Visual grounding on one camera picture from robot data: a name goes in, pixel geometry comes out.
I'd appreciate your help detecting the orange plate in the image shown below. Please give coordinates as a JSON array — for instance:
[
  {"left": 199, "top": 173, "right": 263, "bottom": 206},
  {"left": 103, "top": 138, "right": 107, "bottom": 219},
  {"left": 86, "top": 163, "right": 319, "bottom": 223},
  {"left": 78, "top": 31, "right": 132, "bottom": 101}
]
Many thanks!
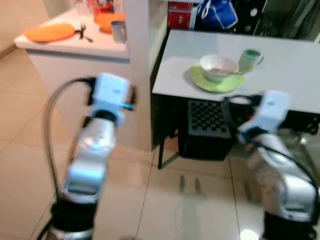
[{"left": 24, "top": 22, "right": 77, "bottom": 43}]

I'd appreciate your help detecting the white kitchen counter cabinet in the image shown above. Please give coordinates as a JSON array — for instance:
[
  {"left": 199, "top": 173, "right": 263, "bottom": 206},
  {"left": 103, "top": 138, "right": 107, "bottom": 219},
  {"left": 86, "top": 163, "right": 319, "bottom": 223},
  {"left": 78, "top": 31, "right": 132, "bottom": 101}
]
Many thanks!
[{"left": 13, "top": 7, "right": 132, "bottom": 151}]

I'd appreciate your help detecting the grey mug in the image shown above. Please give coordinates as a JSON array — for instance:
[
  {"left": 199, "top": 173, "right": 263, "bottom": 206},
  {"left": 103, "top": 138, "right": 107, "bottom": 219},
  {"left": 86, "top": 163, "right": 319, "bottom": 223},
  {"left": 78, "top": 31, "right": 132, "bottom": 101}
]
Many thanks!
[{"left": 110, "top": 20, "right": 128, "bottom": 44}]

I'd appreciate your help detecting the orange bowl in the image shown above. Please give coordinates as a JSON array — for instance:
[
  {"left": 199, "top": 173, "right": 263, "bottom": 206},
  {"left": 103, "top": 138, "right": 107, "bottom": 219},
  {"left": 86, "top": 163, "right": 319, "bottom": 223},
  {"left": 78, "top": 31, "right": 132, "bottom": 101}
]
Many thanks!
[{"left": 94, "top": 12, "right": 126, "bottom": 34}]

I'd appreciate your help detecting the green plate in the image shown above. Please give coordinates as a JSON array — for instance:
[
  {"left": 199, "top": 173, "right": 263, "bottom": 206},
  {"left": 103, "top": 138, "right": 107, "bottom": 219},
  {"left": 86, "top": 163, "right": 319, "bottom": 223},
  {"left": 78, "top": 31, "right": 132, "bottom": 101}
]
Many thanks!
[{"left": 189, "top": 64, "right": 246, "bottom": 94}]

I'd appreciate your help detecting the metal fork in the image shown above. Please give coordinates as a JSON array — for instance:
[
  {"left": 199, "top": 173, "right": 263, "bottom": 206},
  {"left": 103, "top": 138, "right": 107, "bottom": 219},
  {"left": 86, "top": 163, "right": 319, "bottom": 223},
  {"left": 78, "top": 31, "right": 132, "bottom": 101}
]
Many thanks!
[{"left": 76, "top": 22, "right": 94, "bottom": 43}]

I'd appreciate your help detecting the black checkered box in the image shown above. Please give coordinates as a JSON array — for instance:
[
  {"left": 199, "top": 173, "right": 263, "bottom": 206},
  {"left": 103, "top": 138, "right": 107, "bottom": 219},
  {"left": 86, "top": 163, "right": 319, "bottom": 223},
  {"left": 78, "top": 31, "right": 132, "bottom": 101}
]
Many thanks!
[{"left": 177, "top": 98, "right": 235, "bottom": 161}]

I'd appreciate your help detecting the white bowl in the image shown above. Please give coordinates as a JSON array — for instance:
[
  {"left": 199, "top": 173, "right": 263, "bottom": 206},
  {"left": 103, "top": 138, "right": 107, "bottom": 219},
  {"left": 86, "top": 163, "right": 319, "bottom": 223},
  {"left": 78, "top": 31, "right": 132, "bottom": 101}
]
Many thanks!
[{"left": 199, "top": 54, "right": 240, "bottom": 83}]

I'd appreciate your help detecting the red box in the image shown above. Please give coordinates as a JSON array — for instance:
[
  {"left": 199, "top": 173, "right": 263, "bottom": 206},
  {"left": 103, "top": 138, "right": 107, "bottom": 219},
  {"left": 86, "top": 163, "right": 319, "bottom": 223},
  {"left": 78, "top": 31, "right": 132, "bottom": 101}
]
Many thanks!
[{"left": 167, "top": 1, "right": 194, "bottom": 29}]

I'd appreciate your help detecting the blue bag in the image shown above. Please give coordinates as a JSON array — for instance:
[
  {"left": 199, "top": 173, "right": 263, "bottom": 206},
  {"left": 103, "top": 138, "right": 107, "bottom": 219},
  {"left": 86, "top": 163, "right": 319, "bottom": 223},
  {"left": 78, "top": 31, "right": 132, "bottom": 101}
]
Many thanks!
[{"left": 194, "top": 0, "right": 239, "bottom": 31}]

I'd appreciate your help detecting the pale green mug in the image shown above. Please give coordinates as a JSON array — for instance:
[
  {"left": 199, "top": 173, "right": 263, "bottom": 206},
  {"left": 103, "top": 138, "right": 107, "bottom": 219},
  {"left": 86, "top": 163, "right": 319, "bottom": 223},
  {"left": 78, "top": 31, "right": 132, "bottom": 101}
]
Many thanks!
[{"left": 237, "top": 48, "right": 265, "bottom": 75}]

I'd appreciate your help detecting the black appliance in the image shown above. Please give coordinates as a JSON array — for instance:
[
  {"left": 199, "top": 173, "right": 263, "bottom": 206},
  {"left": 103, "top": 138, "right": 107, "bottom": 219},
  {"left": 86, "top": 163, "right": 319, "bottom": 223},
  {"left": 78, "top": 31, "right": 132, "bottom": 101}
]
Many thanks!
[{"left": 235, "top": 0, "right": 320, "bottom": 42}]

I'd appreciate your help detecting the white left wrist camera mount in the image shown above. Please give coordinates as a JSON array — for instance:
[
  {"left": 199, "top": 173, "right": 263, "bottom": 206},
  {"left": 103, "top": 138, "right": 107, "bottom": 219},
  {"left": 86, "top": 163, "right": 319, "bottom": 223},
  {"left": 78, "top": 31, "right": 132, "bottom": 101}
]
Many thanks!
[{"left": 91, "top": 73, "right": 134, "bottom": 125}]

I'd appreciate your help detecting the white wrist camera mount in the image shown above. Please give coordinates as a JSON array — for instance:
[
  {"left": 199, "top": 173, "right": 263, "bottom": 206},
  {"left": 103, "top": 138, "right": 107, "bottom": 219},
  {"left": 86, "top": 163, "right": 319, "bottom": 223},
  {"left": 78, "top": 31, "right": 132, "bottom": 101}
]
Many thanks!
[
  {"left": 91, "top": 73, "right": 134, "bottom": 125},
  {"left": 238, "top": 90, "right": 293, "bottom": 145}
]

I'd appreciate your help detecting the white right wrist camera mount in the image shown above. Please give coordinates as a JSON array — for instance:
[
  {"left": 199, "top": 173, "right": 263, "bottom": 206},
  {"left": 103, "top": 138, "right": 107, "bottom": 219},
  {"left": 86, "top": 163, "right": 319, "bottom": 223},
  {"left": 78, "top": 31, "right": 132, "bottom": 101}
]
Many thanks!
[{"left": 238, "top": 90, "right": 293, "bottom": 145}]

